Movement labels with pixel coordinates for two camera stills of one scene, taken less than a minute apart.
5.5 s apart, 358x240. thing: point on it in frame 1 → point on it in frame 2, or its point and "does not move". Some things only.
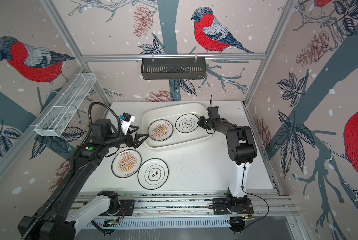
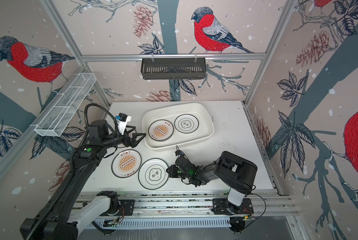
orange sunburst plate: [160, 130] does not move
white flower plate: [152, 173] does not move
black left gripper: [136, 143] does not move
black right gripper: [202, 122] → [173, 172]
